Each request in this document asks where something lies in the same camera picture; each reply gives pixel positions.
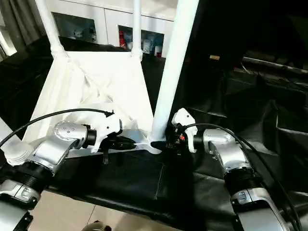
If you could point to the white plastic table top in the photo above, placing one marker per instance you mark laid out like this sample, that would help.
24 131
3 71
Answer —
96 72

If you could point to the white plastic table leg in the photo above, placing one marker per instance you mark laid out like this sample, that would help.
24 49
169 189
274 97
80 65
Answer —
175 60
49 29
136 29
18 156

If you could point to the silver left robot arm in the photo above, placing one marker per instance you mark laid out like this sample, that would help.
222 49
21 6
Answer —
53 149

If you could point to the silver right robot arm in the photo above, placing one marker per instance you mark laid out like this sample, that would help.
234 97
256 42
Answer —
231 154

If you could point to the black mat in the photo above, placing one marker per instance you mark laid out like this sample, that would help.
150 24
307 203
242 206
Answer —
240 108

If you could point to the dark left robot foot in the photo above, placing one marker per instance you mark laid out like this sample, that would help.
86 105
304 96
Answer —
98 226

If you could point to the white cabinet with glass doors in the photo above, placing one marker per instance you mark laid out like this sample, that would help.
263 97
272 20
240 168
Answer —
108 16

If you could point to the dark metal rod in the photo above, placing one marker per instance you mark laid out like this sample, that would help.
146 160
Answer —
276 64

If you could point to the grey curtain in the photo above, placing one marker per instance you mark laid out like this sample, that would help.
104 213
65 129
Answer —
21 21

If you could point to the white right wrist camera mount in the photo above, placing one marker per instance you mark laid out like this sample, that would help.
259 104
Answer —
183 116

